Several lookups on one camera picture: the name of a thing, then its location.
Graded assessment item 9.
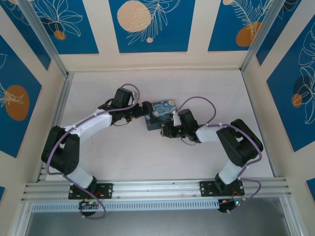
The starry night tin box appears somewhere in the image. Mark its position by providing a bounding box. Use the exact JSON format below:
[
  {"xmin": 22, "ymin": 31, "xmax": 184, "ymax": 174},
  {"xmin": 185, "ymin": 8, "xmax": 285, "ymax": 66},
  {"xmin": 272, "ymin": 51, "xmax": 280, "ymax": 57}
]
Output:
[{"xmin": 145, "ymin": 99, "xmax": 177, "ymax": 131}]

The grey metal panel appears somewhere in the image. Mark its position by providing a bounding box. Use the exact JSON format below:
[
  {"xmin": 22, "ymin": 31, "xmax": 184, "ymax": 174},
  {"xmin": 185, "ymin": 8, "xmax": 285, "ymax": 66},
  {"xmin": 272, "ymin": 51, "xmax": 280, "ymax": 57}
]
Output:
[{"xmin": 24, "ymin": 210, "xmax": 291, "ymax": 236}]

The controller board with green light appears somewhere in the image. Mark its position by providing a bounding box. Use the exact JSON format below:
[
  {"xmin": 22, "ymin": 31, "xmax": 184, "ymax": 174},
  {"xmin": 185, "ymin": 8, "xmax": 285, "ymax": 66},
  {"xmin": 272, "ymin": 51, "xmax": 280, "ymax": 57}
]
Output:
[
  {"xmin": 218, "ymin": 198, "xmax": 247, "ymax": 212},
  {"xmin": 78, "ymin": 199, "xmax": 102, "ymax": 210}
]

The black and silver camera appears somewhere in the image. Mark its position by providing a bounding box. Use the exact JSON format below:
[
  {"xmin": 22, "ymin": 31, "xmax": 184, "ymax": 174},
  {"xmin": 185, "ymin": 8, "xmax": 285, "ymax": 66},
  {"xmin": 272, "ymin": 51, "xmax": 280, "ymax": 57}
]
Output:
[{"xmin": 172, "ymin": 110, "xmax": 182, "ymax": 127}]

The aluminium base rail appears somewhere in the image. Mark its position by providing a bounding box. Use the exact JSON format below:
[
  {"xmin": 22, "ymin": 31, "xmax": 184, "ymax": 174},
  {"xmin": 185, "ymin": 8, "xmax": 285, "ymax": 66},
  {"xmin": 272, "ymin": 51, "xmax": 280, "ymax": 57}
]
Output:
[{"xmin": 21, "ymin": 178, "xmax": 292, "ymax": 204}]

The aluminium table edge rail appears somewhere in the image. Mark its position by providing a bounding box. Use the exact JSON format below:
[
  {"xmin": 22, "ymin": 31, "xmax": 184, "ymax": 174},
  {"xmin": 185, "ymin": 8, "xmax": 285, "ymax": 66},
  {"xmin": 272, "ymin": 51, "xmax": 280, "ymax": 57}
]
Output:
[{"xmin": 35, "ymin": 73, "xmax": 74, "ymax": 183}]

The grey slotted cable duct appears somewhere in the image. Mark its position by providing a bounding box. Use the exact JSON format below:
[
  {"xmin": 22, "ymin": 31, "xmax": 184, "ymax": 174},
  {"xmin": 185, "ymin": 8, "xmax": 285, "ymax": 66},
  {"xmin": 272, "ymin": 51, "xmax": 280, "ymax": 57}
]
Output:
[{"xmin": 31, "ymin": 199, "xmax": 221, "ymax": 212}]

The aluminium frame post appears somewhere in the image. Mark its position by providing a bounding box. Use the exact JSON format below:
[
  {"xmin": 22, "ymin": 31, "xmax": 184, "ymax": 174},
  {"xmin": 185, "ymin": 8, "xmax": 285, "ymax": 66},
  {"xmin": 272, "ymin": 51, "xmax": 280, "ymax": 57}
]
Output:
[
  {"xmin": 18, "ymin": 0, "xmax": 74, "ymax": 77},
  {"xmin": 240, "ymin": 0, "xmax": 297, "ymax": 74}
]

